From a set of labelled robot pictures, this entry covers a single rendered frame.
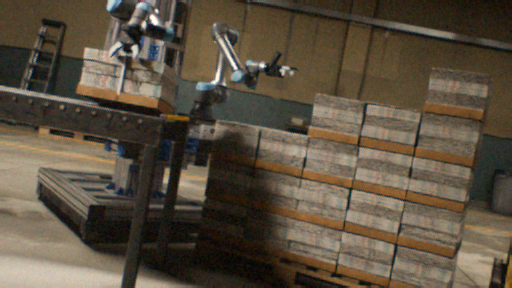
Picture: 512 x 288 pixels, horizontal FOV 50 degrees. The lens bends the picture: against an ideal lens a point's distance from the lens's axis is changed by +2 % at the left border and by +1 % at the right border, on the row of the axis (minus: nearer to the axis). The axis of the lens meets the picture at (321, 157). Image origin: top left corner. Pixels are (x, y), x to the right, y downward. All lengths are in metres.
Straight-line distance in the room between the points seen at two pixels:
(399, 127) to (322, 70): 7.01
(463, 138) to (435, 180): 0.25
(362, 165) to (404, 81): 7.10
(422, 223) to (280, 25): 7.46
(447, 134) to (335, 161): 0.60
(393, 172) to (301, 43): 7.17
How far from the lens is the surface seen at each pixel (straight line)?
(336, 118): 2.87
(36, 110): 2.59
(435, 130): 2.74
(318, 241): 2.91
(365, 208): 2.82
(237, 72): 3.50
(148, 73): 2.71
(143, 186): 2.45
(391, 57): 9.86
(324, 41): 9.80
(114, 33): 3.34
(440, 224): 2.75
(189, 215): 3.56
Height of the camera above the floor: 0.88
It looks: 3 degrees down
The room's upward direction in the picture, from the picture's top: 10 degrees clockwise
